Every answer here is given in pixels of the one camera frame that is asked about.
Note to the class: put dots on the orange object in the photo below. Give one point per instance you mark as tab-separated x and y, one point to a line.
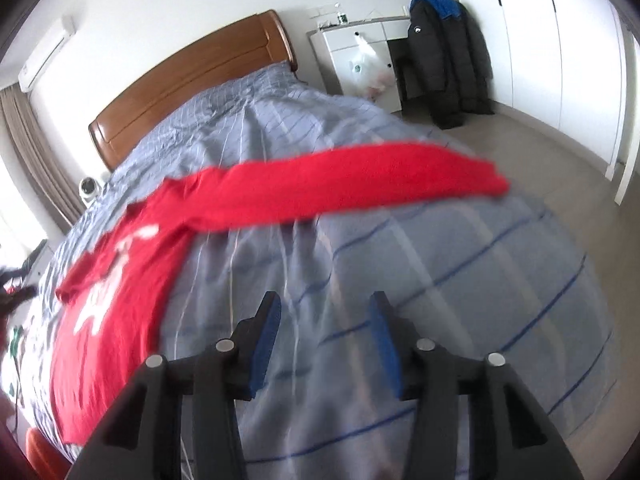
47	457

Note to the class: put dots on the white wardrobe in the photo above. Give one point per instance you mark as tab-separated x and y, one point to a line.
550	35

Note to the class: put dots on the wooden headboard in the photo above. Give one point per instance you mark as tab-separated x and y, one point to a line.
190	80

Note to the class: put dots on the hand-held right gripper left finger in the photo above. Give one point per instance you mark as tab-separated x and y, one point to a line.
264	345

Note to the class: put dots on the blue cloth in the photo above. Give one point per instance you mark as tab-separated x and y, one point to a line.
442	5

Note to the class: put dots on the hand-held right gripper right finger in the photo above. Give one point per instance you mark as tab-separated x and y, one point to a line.
384	345

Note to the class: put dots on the green cloth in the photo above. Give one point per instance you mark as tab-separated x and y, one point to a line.
16	342

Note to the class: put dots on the white air conditioner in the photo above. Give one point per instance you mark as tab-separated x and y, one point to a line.
45	55

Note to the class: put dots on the black jacket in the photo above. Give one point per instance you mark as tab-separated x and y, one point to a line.
440	60

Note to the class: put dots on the beige curtain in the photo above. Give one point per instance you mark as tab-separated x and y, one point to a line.
35	160

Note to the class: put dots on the red knit sweater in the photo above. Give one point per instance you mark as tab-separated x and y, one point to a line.
125	310

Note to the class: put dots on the white desk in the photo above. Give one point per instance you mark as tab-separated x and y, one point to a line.
340	45

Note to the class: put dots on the white plastic bag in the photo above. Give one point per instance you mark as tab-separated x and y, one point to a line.
370	67

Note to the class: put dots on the grey striped duvet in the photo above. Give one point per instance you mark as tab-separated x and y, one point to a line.
400	270

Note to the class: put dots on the small white camera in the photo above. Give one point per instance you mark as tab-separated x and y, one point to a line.
90	190

